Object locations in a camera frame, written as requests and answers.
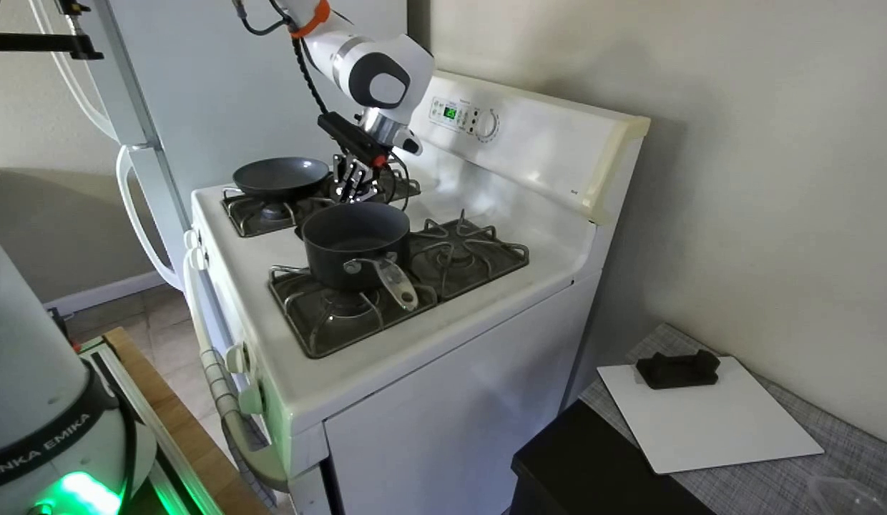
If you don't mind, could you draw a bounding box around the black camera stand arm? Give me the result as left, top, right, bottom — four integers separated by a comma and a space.
0, 0, 106, 64

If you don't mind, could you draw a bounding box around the black burner grate under pan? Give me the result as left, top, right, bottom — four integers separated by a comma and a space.
221, 161, 424, 241

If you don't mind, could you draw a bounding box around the white fridge door handle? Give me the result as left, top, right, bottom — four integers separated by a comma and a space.
112, 140, 191, 296
26, 0, 126, 145

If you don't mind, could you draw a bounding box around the black box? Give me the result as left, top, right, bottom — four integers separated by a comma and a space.
508, 399, 719, 515

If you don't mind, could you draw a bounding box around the white flat board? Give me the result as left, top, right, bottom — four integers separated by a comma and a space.
596, 351, 827, 477

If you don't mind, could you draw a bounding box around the grey refrigerator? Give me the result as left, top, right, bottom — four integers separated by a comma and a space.
82, 0, 411, 296

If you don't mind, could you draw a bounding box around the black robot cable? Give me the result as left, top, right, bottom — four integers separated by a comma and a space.
235, 0, 421, 205

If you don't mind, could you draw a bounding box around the black burner grate under pot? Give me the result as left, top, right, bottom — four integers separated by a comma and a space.
265, 210, 535, 363

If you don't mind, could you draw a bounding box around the orange cable strap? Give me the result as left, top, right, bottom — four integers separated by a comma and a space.
285, 0, 335, 39

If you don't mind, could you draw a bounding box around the white gas stove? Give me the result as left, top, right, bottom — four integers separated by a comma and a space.
179, 64, 656, 515

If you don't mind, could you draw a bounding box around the small black device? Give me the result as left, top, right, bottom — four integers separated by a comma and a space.
636, 346, 723, 391

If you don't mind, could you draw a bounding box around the aluminium frame rail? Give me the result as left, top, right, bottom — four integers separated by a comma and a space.
79, 337, 216, 515

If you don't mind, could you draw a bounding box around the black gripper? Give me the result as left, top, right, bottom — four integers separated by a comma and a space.
332, 140, 395, 205

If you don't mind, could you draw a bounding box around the wooden board edge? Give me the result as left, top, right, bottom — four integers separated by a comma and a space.
103, 326, 269, 515

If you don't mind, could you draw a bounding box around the grey woven mat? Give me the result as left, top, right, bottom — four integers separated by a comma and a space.
575, 323, 887, 515

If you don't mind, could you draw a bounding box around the white oven door handle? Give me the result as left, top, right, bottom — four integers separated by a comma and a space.
179, 230, 275, 451

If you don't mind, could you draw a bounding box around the grey frying pan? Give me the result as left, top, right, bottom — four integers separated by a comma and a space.
228, 154, 329, 203

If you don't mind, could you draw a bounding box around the dark saucepan with metal handle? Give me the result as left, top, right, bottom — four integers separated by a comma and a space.
298, 198, 424, 316

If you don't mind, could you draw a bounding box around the stove control panel with display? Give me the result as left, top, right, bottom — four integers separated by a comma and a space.
425, 94, 500, 140

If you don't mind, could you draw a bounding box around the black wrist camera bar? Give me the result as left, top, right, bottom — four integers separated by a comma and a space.
315, 111, 395, 168

